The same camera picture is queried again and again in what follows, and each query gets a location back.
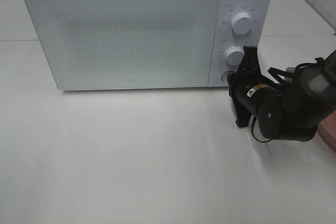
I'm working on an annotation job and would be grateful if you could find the pink round plate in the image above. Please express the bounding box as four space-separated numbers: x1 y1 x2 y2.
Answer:
317 111 336 152

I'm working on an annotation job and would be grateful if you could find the round white door button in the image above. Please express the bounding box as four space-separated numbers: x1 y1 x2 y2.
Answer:
221 71 236 85

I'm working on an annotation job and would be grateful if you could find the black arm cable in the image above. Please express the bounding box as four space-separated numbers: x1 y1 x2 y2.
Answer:
249 115 271 142

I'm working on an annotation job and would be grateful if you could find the white lower timer knob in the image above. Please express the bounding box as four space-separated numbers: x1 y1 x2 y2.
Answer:
224 46 245 66

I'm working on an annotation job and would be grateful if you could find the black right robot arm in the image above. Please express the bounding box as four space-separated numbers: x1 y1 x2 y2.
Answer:
227 46 335 142

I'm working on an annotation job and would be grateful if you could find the white upper power knob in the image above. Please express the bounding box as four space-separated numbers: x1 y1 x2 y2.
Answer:
230 10 253 35

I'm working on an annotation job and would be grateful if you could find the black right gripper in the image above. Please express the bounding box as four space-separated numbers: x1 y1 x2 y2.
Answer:
228 46 282 127

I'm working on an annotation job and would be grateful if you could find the white microwave door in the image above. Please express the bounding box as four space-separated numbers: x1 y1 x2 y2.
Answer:
25 0 218 90

